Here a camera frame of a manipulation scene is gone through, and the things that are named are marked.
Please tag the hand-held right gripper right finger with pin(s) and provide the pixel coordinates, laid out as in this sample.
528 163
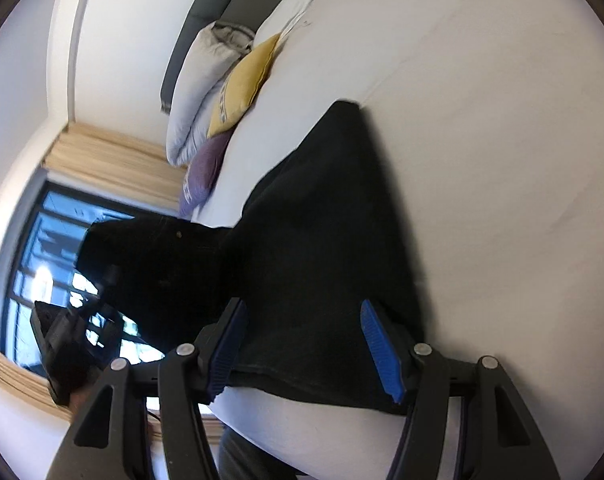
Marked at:
382 350

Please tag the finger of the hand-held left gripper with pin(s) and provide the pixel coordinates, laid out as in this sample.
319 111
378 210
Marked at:
109 280

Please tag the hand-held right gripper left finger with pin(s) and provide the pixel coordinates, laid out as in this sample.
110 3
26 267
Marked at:
222 350

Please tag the black pants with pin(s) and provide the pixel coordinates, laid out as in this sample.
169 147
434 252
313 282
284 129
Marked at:
322 240

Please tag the person's left hand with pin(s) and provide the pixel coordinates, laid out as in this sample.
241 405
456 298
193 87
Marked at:
78 400

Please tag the dark framed window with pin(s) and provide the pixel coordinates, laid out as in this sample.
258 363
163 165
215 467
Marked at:
47 240

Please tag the beige curtain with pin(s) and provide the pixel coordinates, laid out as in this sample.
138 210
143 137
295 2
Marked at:
112 165

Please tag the purple cushion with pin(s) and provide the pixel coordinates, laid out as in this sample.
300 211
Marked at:
202 175

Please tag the folded light grey duvet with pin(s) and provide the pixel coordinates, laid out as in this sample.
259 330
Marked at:
197 90

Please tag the bed with white sheet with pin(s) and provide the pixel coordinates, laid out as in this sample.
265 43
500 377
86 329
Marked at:
482 160

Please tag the yellow cushion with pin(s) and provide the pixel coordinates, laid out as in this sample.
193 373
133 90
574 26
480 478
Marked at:
242 85

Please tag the grey padded headboard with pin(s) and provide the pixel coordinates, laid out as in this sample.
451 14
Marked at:
212 5

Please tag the white pillow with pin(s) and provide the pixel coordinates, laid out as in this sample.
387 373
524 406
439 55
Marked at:
287 7

